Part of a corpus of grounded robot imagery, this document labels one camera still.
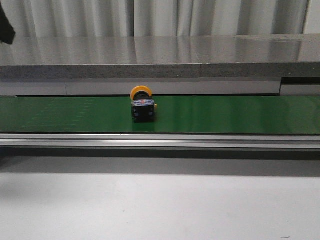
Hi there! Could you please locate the yellow push button switch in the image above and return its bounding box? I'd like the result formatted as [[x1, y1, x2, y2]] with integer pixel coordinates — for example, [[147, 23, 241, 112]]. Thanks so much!
[[130, 85, 157, 123]]

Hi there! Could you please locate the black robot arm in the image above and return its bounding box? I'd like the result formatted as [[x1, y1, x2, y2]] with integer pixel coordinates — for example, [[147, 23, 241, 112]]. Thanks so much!
[[0, 4, 16, 45]]

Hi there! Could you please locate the white pleated curtain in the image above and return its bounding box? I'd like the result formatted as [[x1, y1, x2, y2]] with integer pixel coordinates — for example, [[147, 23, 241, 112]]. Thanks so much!
[[1, 0, 320, 37]]

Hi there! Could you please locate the grey rear conveyor rail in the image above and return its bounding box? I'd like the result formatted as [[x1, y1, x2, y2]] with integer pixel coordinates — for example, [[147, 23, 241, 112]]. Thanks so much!
[[0, 77, 320, 96]]

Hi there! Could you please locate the aluminium conveyor front rail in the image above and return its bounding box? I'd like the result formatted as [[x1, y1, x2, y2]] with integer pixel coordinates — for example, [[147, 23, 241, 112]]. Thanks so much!
[[0, 133, 320, 150]]

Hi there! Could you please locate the green conveyor belt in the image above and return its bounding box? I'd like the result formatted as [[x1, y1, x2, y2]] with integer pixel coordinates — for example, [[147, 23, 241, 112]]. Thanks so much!
[[0, 96, 320, 135]]

